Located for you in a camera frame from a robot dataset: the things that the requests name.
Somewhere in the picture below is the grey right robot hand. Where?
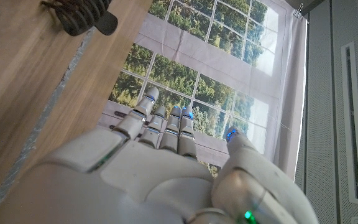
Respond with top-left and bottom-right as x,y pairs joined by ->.
0,86 -> 319,224

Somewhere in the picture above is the printed window forest backdrop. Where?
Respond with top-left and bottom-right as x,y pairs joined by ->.
96,0 -> 309,181

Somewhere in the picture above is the black hair claw clip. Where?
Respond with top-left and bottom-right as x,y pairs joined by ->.
40,0 -> 119,37

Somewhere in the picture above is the black binder clip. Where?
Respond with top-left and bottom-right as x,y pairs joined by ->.
293,2 -> 305,19

